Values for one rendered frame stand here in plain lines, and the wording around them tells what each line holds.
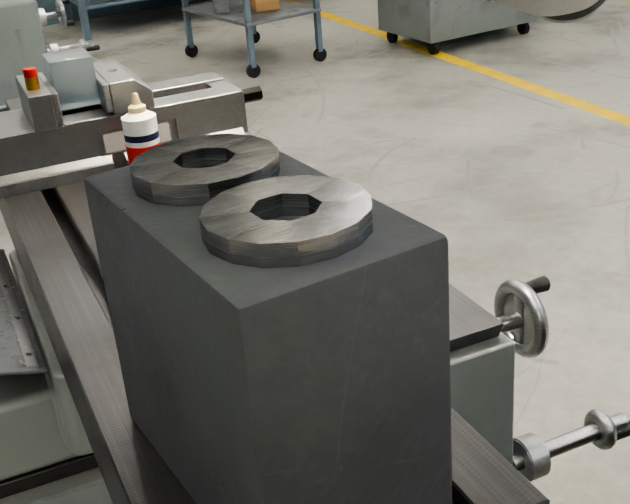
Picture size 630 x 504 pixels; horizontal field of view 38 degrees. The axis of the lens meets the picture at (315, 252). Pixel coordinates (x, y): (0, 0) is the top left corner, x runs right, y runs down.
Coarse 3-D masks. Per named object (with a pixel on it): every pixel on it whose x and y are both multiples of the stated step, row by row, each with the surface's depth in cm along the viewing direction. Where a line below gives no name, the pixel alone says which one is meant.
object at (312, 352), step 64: (128, 192) 54; (192, 192) 51; (256, 192) 49; (320, 192) 49; (128, 256) 53; (192, 256) 46; (256, 256) 44; (320, 256) 44; (384, 256) 44; (128, 320) 58; (192, 320) 46; (256, 320) 41; (320, 320) 43; (384, 320) 45; (448, 320) 48; (128, 384) 63; (192, 384) 50; (256, 384) 42; (320, 384) 44; (384, 384) 47; (448, 384) 49; (192, 448) 53; (256, 448) 44; (320, 448) 46; (384, 448) 48; (448, 448) 51
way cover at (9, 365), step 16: (0, 256) 111; (0, 272) 106; (0, 288) 102; (16, 288) 103; (0, 304) 99; (16, 304) 99; (0, 320) 95; (16, 320) 96; (0, 336) 92; (16, 336) 92; (32, 336) 93; (0, 352) 89; (16, 352) 89; (32, 352) 90; (0, 368) 86; (16, 368) 86; (32, 368) 87
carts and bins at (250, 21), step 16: (224, 0) 532; (240, 0) 569; (256, 0) 526; (272, 0) 529; (208, 16) 538; (224, 16) 527; (240, 16) 523; (256, 16) 519; (272, 16) 516; (288, 16) 516; (320, 16) 529; (256, 32) 596; (320, 32) 533; (192, 48) 574; (320, 48) 536; (256, 64) 515
